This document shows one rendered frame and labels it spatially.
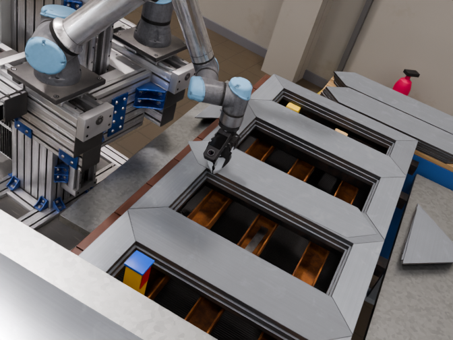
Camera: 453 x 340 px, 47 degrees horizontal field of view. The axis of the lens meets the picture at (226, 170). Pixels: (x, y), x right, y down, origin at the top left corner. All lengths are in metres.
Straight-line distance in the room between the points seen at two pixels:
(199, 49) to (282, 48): 2.73
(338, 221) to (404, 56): 2.64
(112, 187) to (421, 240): 1.16
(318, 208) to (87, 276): 0.93
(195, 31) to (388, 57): 2.86
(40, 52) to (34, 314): 0.77
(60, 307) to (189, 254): 0.52
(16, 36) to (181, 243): 1.06
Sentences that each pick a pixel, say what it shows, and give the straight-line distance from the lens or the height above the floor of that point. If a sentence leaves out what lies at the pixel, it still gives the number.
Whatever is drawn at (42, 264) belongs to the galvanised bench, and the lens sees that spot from 1.20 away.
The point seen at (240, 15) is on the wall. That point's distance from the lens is 4.80.
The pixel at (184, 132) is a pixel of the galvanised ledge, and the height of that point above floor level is 0.68.
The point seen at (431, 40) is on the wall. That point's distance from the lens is 4.23.
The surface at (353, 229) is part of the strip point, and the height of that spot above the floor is 0.86.
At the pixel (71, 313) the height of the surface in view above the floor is 1.07.
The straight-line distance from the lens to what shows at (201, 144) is 1.92.
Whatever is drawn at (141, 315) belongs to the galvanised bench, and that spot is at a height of 1.05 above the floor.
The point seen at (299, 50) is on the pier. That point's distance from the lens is 4.31.
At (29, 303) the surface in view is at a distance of 1.12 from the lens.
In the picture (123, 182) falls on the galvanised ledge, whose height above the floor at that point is 0.68.
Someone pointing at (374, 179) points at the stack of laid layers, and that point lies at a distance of 2.14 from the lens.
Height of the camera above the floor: 1.98
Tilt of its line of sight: 38 degrees down
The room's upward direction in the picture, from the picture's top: 18 degrees clockwise
